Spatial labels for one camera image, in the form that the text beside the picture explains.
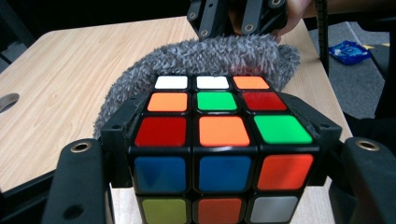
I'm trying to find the multicoloured puzzle cube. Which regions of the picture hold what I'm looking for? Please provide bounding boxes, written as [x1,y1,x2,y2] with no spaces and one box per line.
[126,74,322,224]

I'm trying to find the grey table grommet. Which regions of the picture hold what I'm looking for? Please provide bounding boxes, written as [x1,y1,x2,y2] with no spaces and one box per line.
[0,92,21,114]

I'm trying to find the grey fluffy cloth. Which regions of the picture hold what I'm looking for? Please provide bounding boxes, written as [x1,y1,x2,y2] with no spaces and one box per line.
[92,33,302,140]

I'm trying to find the right hand-held gripper black cable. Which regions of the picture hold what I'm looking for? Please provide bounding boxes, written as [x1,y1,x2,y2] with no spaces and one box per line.
[314,0,332,77]

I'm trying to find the blue packet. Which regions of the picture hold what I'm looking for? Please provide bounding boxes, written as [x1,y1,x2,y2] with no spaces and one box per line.
[328,39,374,66]

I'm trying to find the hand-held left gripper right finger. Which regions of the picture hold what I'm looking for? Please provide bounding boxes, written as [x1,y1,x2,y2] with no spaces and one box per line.
[277,91,344,188]

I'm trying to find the yellow floor tape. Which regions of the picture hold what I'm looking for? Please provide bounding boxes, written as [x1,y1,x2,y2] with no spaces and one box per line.
[361,42,385,51]

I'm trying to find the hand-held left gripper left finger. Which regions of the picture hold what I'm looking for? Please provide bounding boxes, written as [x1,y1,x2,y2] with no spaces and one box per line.
[99,92,150,189]

